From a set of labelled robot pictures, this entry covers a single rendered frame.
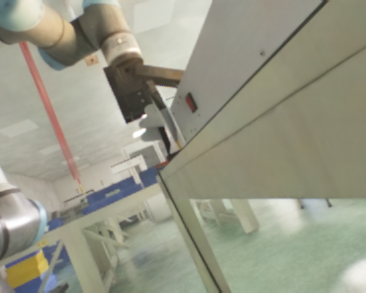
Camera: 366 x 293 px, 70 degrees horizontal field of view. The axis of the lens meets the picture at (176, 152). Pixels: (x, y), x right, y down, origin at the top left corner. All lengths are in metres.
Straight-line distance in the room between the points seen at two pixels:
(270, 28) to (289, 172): 0.11
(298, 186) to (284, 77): 0.08
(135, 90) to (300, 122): 0.40
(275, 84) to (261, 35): 0.08
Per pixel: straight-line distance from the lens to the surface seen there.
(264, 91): 0.19
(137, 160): 5.09
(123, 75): 0.57
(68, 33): 0.60
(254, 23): 0.26
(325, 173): 0.18
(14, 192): 0.71
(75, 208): 10.25
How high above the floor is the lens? 0.71
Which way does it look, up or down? 5 degrees up
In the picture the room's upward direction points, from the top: 25 degrees counter-clockwise
